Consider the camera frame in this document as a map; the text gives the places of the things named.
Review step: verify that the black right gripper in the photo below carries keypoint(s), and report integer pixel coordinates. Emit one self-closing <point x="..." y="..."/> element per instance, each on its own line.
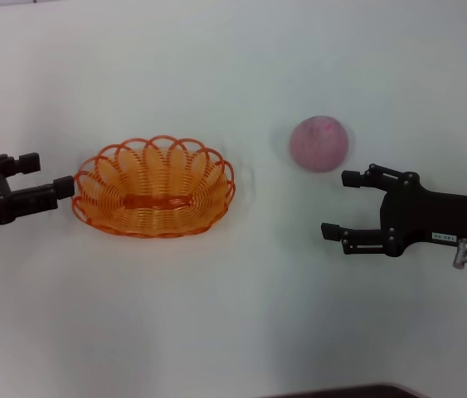
<point x="436" y="219"/>

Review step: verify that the pink peach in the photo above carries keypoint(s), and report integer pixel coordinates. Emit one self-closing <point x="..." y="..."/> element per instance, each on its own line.
<point x="319" y="144"/>

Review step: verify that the orange woven plastic basket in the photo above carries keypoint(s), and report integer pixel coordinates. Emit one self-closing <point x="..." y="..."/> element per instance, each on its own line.
<point x="154" y="195"/>

